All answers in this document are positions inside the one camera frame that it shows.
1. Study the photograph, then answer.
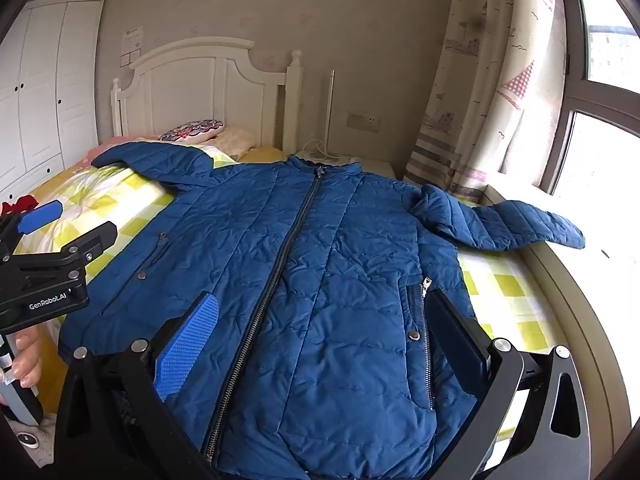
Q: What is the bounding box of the white paper wall notice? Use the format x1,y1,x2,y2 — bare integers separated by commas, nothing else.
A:
121,26,145,68

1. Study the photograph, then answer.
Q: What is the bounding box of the printed cream curtain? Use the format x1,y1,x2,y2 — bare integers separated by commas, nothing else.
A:
404,0,568,206

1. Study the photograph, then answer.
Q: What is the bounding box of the pale pink pillow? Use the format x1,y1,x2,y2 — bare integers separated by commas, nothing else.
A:
212,126,258,161

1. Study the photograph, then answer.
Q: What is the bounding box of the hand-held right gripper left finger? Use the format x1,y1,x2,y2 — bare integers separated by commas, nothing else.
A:
54,291,221,480

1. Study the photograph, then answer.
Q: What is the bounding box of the bed with yellow checked sheet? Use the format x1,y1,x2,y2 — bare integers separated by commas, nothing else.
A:
12,142,571,441

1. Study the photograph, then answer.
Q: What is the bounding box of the person's left hand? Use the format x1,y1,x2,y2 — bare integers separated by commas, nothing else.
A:
12,332,43,389

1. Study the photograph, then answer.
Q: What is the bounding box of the colourful patterned pillow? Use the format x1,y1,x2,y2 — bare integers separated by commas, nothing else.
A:
159,118,226,142

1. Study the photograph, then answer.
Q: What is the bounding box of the blue puffer jacket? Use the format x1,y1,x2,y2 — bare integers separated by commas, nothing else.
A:
57,141,586,480

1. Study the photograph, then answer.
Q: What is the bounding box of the yellow pillow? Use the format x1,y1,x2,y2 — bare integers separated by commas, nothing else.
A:
240,146,291,163

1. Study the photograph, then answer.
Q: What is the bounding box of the white nightstand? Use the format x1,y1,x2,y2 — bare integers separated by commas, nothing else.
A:
295,152,401,181

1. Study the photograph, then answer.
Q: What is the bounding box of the window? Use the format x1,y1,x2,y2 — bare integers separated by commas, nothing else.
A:
547,0,640,201

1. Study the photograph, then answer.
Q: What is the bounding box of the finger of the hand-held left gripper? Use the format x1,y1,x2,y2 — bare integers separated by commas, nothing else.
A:
10,223,119,281
0,200,64,256

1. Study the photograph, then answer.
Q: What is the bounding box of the white wardrobe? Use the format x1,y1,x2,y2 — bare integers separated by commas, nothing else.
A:
0,0,109,206

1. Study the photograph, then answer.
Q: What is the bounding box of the white bed headboard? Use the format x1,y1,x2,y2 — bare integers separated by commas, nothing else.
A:
111,36,304,153

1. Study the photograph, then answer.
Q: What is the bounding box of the person's beige fleece coat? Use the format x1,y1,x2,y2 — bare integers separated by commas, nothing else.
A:
5,420,56,466

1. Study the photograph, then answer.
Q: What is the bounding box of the white window sill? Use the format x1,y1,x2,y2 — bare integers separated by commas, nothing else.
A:
470,182,640,461

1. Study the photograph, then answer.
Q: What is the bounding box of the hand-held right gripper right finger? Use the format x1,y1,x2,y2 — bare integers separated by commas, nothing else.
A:
425,290,593,480

